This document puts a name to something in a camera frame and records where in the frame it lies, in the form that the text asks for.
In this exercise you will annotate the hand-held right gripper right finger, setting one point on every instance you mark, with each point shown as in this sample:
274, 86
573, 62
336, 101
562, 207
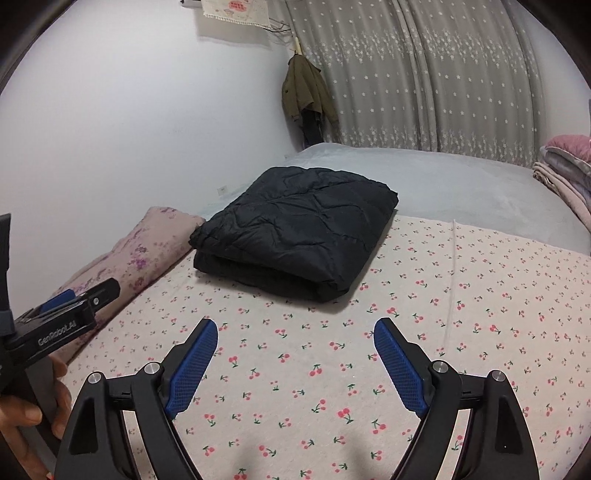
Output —
399, 364

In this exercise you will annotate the person's left hand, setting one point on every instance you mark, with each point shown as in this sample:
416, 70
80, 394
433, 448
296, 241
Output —
23, 415

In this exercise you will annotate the light grey blanket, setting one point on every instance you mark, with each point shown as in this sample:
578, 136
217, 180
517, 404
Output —
438, 184

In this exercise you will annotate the grey star print curtain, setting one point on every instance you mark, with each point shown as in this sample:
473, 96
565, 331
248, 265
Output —
415, 74

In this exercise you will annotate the cherry print bed sheet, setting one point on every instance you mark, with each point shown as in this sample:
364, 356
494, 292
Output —
323, 369

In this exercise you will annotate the pink velvet cushion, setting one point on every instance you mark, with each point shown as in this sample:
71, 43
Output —
570, 142

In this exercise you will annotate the wooden coat rack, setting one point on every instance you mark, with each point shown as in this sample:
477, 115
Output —
298, 46

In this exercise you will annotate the white printed wall cloth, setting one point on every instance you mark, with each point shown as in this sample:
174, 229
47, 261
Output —
235, 11

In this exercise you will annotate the olive hanging coat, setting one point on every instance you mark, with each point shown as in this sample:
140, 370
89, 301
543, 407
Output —
304, 92

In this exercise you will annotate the pink floral pillow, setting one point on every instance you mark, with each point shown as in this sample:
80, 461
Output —
134, 249

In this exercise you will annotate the stack of folded clothes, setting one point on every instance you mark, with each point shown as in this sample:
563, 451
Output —
563, 184

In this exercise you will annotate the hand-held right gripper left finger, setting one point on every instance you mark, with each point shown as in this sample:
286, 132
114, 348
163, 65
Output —
194, 364

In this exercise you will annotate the black quilted jacket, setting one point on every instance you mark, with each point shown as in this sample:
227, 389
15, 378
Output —
300, 221

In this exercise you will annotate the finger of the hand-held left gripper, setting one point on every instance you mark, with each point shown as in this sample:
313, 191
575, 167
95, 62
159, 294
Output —
99, 290

